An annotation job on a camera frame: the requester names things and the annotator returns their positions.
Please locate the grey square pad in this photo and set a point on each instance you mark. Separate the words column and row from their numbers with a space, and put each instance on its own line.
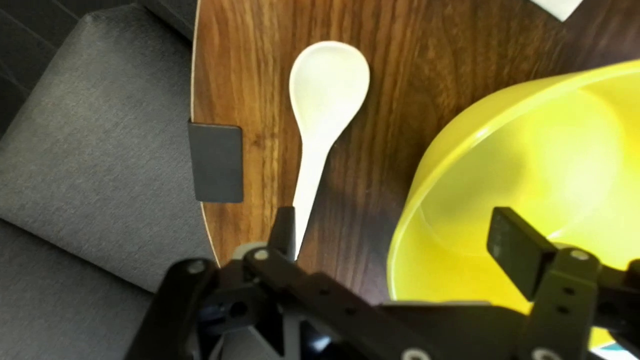
column 214, row 162

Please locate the white plastic spoon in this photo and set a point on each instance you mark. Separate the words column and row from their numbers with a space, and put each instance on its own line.
column 327, row 92

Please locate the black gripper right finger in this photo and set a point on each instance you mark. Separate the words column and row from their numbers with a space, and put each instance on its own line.
column 561, row 292

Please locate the yellow plastic bowl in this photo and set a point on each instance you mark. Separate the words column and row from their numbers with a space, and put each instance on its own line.
column 532, row 167

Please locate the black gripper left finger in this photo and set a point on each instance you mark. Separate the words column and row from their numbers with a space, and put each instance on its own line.
column 287, row 292

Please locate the white paper sheet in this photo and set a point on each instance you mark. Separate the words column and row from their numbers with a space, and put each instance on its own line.
column 557, row 7

